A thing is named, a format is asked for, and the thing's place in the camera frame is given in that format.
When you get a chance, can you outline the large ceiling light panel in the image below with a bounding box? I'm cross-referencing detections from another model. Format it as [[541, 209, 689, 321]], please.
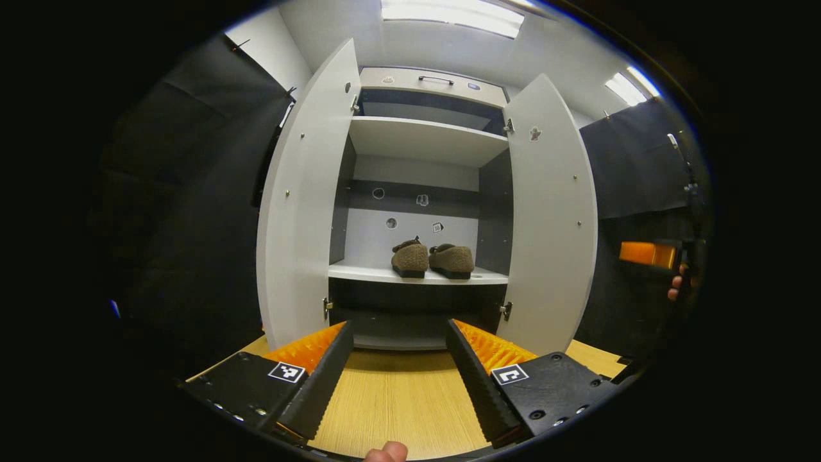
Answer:
[[380, 0, 525, 39]]

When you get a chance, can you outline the white shoe cabinet door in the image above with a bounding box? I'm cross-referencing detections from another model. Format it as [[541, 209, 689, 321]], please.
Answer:
[[497, 73, 599, 357], [255, 37, 361, 350]]

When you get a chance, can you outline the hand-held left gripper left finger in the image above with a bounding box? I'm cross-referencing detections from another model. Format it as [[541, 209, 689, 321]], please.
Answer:
[[180, 320, 355, 443]]

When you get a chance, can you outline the brown fuzzy shoe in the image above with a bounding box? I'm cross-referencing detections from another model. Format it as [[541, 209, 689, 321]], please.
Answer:
[[391, 237, 430, 279], [428, 243, 476, 280]]

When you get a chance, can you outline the small ceiling light panel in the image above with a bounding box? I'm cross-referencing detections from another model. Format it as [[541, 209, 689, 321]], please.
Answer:
[[605, 64, 663, 107]]

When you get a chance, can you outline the white cabinet drawer front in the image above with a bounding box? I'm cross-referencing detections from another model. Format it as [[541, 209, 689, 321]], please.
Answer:
[[359, 67, 509, 108]]

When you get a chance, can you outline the white and grey shoe cabinet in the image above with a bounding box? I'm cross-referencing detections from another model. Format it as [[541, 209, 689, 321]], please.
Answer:
[[327, 67, 514, 352]]

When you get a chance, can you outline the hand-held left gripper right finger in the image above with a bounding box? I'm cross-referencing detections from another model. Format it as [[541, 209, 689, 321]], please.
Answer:
[[445, 318, 626, 450]]

